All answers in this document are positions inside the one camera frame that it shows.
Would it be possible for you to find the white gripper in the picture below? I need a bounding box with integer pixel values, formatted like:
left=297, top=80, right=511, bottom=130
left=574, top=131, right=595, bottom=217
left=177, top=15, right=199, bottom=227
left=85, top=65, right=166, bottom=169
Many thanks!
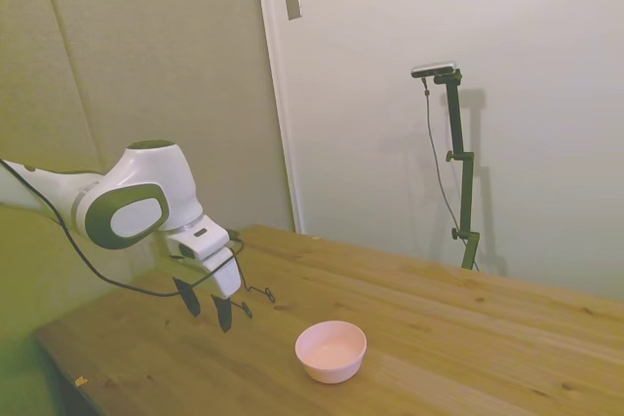
left=173, top=246, right=244, bottom=335

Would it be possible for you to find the pink plastic bowl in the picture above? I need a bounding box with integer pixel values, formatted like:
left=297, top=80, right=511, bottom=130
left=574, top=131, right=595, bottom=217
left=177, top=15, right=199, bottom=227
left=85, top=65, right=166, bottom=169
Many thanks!
left=293, top=320, right=369, bottom=386

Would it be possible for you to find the black wire plate stand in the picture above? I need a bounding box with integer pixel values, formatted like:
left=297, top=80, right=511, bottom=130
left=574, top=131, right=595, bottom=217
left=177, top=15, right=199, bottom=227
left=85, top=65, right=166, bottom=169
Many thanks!
left=230, top=259, right=279, bottom=320

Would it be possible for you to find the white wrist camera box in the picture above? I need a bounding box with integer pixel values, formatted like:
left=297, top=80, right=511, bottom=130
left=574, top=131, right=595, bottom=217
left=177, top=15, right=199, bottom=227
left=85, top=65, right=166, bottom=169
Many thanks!
left=175, top=215, right=231, bottom=262

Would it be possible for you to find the white door frame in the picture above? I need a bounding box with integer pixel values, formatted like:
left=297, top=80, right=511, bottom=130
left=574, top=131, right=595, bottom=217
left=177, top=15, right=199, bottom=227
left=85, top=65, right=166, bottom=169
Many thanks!
left=252, top=0, right=307, bottom=236

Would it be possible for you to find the black jointed camera stand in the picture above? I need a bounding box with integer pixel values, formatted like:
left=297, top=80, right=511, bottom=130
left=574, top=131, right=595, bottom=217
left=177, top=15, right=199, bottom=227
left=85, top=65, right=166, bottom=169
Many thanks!
left=433, top=69, right=482, bottom=272

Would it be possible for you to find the grey bar camera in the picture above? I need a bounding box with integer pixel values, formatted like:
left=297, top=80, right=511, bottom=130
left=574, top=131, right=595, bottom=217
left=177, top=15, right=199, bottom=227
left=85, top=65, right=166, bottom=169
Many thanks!
left=410, top=59, right=459, bottom=80

